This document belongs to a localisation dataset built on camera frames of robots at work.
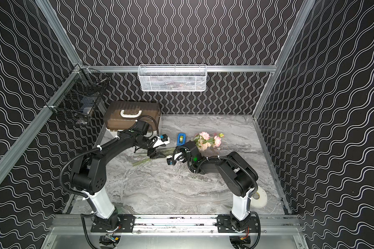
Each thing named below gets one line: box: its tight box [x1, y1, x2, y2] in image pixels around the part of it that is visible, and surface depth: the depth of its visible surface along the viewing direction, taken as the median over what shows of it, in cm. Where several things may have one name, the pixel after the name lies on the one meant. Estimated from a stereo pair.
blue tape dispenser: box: [176, 132, 187, 147], surface depth 103 cm
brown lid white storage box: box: [103, 101, 162, 137], surface depth 96 cm
